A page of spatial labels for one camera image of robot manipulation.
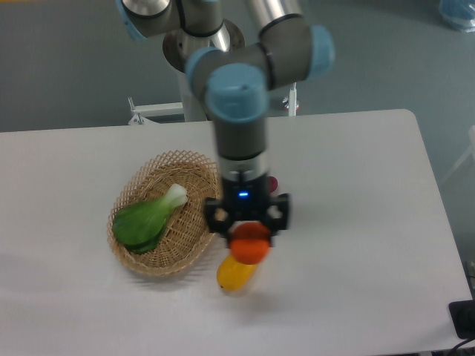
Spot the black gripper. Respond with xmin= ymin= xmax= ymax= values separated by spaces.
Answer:
xmin=203 ymin=175 xmax=290 ymax=248

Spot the orange fruit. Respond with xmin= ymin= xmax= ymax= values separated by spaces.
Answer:
xmin=229 ymin=222 xmax=271 ymax=265

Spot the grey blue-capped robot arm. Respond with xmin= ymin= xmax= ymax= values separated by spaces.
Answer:
xmin=184 ymin=1 xmax=335 ymax=240

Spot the woven wicker basket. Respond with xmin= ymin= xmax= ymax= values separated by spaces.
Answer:
xmin=107 ymin=150 xmax=220 ymax=277

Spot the purple sweet potato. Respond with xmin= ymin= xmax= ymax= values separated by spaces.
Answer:
xmin=267 ymin=176 xmax=278 ymax=194

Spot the yellow mango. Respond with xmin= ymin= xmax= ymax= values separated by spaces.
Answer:
xmin=216 ymin=255 xmax=258 ymax=293

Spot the green bok choy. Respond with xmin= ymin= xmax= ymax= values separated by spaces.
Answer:
xmin=112 ymin=183 xmax=188 ymax=254

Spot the black box at table edge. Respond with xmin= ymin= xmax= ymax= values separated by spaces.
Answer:
xmin=448 ymin=300 xmax=475 ymax=339

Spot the blue plastic bag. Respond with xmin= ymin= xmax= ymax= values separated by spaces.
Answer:
xmin=439 ymin=0 xmax=474 ymax=33

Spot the white stand foot bracket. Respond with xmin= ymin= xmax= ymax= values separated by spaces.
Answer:
xmin=282 ymin=82 xmax=300 ymax=116

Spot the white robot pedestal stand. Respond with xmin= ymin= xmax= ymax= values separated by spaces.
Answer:
xmin=128 ymin=19 xmax=245 ymax=125

